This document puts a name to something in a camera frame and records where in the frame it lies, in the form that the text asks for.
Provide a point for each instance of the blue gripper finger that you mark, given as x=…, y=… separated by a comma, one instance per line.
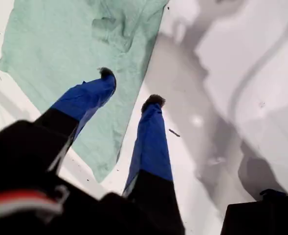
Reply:
x=151, y=147
x=85, y=98

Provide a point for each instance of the pale green t-shirt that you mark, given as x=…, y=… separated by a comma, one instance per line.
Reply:
x=48, y=49

